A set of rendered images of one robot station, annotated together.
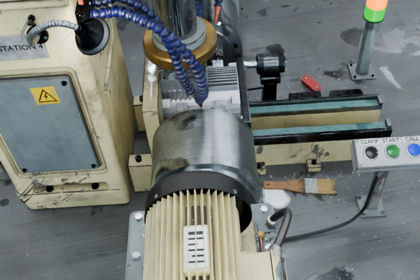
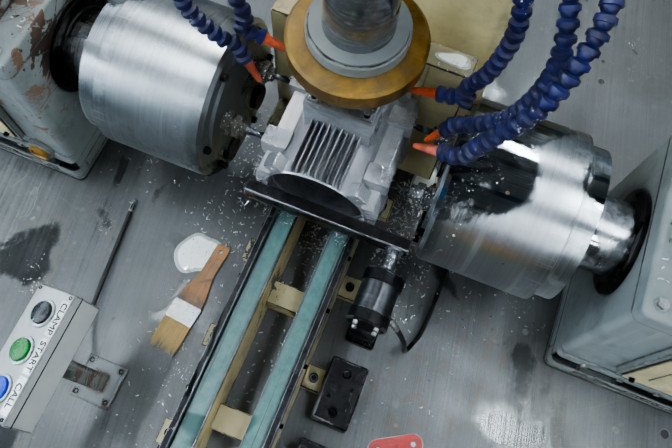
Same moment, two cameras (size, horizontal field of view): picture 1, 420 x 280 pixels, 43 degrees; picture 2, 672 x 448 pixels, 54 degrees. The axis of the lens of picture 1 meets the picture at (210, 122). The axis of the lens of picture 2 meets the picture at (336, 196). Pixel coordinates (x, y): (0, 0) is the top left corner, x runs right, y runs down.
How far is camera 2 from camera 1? 1.22 m
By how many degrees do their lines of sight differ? 52
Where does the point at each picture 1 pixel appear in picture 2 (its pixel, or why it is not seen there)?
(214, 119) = (192, 62)
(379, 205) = (89, 392)
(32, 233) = not seen: outside the picture
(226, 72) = (327, 160)
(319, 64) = not seen: outside the picture
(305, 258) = (84, 241)
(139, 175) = not seen: hidden behind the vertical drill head
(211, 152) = (130, 31)
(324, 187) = (169, 330)
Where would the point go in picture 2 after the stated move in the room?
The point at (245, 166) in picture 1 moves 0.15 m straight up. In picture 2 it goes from (104, 87) to (66, 19)
